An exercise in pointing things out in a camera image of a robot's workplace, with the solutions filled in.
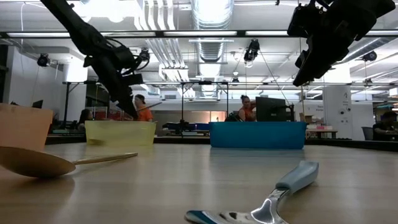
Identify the black computer monitor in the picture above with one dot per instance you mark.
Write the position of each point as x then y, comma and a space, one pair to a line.
270, 109

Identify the black background equipment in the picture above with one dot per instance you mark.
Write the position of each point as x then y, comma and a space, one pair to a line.
231, 117

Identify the gray office chair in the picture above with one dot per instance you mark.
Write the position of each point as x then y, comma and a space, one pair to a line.
367, 133

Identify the small black monitor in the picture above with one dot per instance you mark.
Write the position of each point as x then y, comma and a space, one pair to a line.
38, 104

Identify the silver round ceiling duct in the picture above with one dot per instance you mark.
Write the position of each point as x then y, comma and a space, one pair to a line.
211, 49

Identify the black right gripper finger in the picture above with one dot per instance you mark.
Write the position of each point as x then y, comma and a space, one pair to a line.
301, 59
320, 59

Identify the black overhead light bar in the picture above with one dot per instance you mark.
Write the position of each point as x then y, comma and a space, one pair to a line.
202, 34

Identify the yellow plastic bin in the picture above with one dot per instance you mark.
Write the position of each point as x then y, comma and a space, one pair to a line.
121, 132

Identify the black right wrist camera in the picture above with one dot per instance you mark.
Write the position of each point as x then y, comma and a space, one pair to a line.
300, 20

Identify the black background robot arm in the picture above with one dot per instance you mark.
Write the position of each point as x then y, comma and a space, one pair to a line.
178, 126

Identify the red bin shelf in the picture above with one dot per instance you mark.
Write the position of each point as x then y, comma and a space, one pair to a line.
115, 114

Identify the person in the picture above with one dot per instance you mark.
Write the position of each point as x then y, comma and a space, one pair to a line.
144, 113
387, 126
247, 112
84, 118

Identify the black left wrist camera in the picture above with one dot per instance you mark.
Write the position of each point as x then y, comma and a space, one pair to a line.
133, 79

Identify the teal plastic bin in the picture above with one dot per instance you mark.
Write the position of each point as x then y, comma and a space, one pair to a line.
258, 135

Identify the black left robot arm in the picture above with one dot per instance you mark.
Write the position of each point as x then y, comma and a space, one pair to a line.
74, 28

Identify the black aluminium table frame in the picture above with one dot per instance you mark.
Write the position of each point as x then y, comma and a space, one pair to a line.
180, 140

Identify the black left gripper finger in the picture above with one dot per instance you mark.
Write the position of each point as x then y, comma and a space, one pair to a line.
126, 104

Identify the white ceiling air unit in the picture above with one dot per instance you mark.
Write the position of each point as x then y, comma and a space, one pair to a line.
75, 71

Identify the blue background bin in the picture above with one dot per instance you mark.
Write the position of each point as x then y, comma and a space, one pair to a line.
202, 126

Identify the black background rig frame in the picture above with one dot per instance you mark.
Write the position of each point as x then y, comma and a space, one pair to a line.
66, 99

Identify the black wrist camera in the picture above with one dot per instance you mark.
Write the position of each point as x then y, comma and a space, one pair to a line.
300, 20
133, 79

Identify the black hanging spotlight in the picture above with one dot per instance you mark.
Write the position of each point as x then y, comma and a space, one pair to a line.
144, 54
252, 51
370, 56
43, 60

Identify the white pillar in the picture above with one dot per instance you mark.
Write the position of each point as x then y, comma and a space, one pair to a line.
337, 124

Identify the orange plastic bin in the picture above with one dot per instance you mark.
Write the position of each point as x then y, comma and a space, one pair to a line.
21, 127

